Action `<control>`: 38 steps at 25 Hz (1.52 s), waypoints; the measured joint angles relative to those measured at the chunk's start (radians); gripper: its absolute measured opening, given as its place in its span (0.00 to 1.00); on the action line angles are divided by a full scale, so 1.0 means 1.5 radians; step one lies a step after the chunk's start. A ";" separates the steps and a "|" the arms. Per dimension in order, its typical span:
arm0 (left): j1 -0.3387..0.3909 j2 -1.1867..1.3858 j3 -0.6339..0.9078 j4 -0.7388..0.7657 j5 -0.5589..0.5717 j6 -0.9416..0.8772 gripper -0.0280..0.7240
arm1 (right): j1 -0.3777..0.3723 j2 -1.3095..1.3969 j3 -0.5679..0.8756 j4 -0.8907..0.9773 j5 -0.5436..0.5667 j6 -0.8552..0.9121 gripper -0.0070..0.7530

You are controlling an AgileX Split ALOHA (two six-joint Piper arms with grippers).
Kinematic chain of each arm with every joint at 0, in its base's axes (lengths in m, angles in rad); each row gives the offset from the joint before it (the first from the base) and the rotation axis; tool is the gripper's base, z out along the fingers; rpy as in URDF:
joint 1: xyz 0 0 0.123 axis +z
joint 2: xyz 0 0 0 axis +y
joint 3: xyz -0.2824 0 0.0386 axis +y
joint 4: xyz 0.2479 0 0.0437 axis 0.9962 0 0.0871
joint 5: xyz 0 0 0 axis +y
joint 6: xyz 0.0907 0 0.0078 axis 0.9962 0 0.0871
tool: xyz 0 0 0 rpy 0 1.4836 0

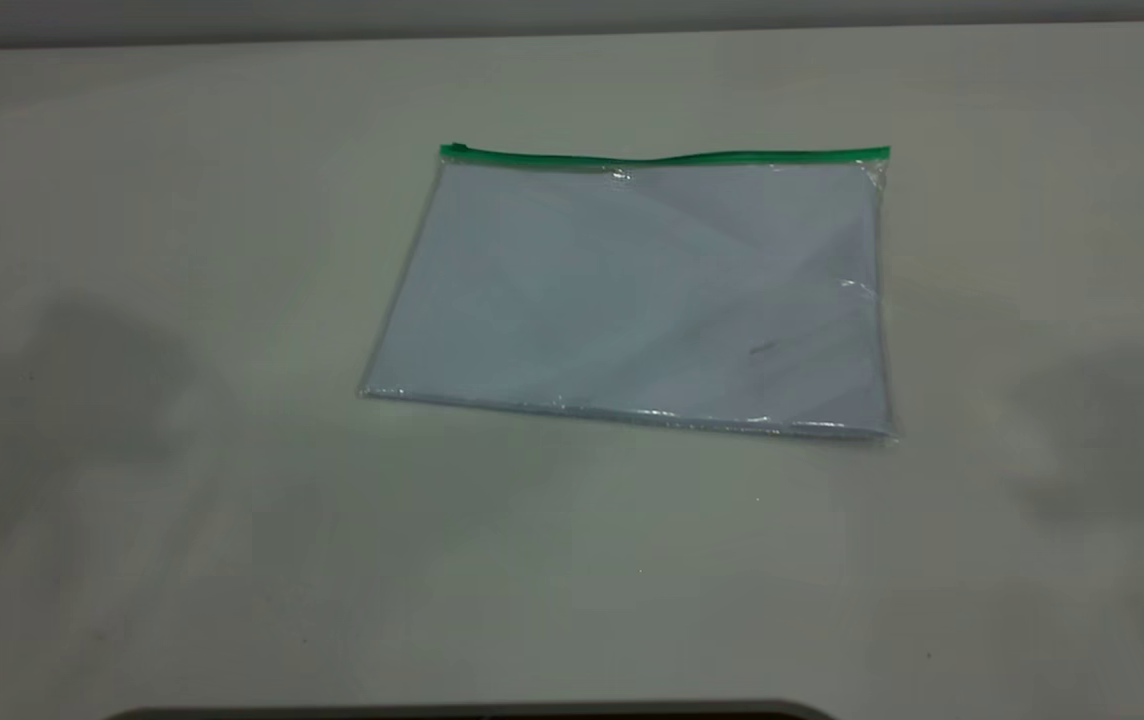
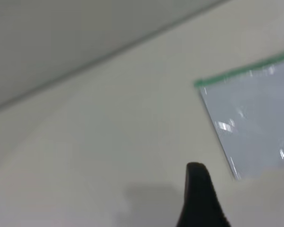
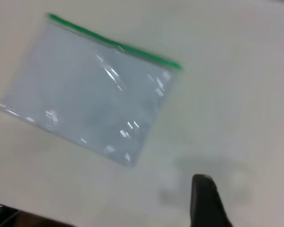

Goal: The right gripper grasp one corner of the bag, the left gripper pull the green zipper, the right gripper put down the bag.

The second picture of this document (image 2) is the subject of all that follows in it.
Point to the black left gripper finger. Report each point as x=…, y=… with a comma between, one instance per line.
x=198, y=201

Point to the clear bag with green zipper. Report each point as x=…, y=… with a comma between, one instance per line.
x=255, y=118

